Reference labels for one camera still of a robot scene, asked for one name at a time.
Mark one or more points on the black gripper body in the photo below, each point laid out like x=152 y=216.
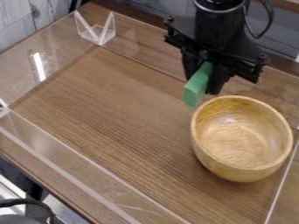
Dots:
x=216 y=33

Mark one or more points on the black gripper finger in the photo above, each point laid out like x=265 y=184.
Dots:
x=220 y=75
x=190 y=61

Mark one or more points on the green rectangular block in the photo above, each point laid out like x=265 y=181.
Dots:
x=194 y=87

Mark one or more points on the brown wooden bowl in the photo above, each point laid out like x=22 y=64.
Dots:
x=240 y=138

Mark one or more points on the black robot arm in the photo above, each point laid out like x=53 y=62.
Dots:
x=216 y=36

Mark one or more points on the clear acrylic corner bracket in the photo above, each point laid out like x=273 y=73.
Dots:
x=98 y=34

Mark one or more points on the clear acrylic tray wall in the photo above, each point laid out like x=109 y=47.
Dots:
x=102 y=198

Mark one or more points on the black metal table frame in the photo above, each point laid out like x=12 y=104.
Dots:
x=21 y=195

